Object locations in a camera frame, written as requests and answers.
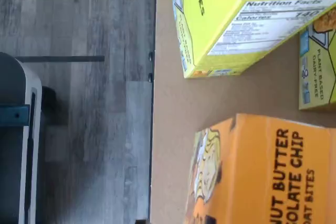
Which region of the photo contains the orange Bobo's snack box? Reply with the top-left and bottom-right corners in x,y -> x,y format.
183,113 -> 336,224

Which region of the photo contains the brown shelf board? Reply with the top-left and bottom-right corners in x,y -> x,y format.
150,0 -> 336,224

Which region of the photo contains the black metal shelf rack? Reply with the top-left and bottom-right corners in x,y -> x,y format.
147,0 -> 158,224

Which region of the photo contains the large yellow snack box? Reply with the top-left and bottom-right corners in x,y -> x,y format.
169,0 -> 336,79

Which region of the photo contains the green Bobo's snack box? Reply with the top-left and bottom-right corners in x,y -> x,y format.
298,6 -> 336,111

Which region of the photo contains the white grey machine housing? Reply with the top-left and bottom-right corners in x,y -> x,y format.
0,51 -> 43,224

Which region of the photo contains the teal metal bracket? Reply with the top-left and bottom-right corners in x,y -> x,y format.
0,104 -> 30,128

